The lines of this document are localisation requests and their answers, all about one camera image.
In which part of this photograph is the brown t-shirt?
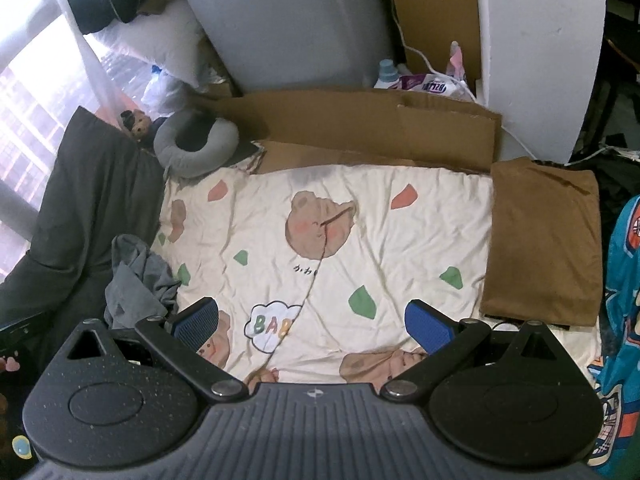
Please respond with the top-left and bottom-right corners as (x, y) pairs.
(479, 156), (603, 327)

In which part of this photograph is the small teddy bear toy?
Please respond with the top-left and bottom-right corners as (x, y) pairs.
(119, 110), (153, 141)

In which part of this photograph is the dark green blanket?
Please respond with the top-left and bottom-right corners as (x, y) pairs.
(0, 106), (166, 361)

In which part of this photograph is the bottle with blue cap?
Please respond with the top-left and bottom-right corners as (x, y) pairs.
(374, 59), (399, 90)

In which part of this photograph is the clear plastic bag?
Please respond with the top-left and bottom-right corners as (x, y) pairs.
(55, 0), (136, 126)

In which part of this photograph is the grey plastic-wrapped mattress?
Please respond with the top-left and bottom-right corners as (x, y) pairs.
(165, 0), (406, 96)

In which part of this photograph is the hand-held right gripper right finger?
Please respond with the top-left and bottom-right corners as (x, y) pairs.
(380, 299), (571, 402)

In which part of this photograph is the cardboard box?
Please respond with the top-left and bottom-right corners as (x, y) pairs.
(382, 0), (483, 83)

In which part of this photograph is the teal printed cloth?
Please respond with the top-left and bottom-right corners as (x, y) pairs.
(587, 194), (640, 478)

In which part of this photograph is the dark grey flat pad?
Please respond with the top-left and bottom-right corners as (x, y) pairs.
(222, 141), (262, 167)

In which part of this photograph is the cream bear print blanket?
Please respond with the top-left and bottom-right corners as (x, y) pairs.
(155, 164), (603, 386)

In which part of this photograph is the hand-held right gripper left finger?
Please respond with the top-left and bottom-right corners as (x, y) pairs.
(67, 296), (249, 402)

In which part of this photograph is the floral patterned cloth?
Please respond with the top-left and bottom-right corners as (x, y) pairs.
(240, 142), (268, 175)

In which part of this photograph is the black furniture frame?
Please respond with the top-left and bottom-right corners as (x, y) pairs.
(567, 0), (640, 166)

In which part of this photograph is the white pillow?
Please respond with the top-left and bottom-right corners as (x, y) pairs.
(82, 0), (211, 92)

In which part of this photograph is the grey neck pillow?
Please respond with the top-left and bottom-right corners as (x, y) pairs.
(152, 108), (240, 179)

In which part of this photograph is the black patterned cloth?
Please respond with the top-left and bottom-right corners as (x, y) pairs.
(0, 350), (38, 480)

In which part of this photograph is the pink plastic item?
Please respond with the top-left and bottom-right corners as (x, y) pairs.
(446, 41), (467, 83)

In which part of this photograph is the grey garment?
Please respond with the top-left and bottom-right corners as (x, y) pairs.
(103, 234), (182, 331)

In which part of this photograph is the white blue plastic bag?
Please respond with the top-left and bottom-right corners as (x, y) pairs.
(140, 65), (191, 116)

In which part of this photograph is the white cable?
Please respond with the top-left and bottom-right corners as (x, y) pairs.
(385, 2), (538, 160)

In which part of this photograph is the black garment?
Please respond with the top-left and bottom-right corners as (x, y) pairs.
(482, 312), (573, 332)

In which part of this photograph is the purple white detergent bag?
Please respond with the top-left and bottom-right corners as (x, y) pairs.
(400, 72), (471, 98)

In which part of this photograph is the large cardboard sheet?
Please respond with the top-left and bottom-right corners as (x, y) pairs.
(192, 89), (503, 175)

